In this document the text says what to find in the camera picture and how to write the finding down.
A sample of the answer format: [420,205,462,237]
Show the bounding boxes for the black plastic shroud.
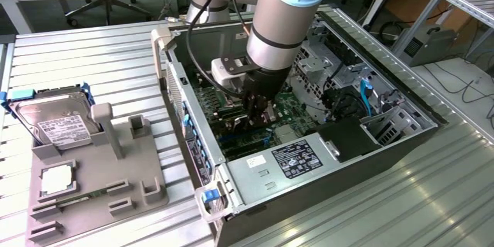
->
[316,118,383,164]

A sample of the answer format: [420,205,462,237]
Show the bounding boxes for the tall metal disk bay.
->
[292,17,374,115]

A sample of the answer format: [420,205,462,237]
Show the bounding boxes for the black office chair base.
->
[62,0,153,27]

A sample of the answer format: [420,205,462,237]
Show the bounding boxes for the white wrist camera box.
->
[209,54,260,89]

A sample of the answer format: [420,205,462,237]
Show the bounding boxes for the black graphics card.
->
[219,105,279,137]

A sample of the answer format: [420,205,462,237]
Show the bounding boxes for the blue plastic disk caddy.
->
[0,83,96,120]

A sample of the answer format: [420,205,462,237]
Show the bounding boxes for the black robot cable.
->
[185,0,244,98]

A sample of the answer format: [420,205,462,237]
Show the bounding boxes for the silver CPU chip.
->
[41,167,77,195]

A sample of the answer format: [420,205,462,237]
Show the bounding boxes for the silver chipset heatsink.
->
[275,127,300,143]

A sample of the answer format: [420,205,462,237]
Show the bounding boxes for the blue expansion slot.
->
[219,130,269,145]

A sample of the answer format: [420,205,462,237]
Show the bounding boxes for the green RAM stick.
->
[56,188,111,206]

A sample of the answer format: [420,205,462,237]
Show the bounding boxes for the green motherboard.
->
[191,79,321,161]

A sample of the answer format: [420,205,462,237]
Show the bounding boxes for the low metal disk bay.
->
[358,96,439,146]

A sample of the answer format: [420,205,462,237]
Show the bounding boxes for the black power wire bundle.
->
[321,84,366,122]

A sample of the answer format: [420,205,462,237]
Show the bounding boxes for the grey computer tower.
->
[392,27,460,68]

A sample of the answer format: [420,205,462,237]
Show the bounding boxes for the grey power supply unit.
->
[225,137,343,206]

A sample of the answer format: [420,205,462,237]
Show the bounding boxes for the open grey PC case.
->
[149,3,448,247]

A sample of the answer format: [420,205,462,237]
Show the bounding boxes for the grey parts rack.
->
[25,102,171,245]

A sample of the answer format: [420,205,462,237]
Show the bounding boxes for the silver hard disk drive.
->
[9,90,96,151]

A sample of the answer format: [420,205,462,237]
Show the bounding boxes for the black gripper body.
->
[239,66,295,102]

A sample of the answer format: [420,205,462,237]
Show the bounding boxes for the blue flat disk wire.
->
[359,79,374,118]

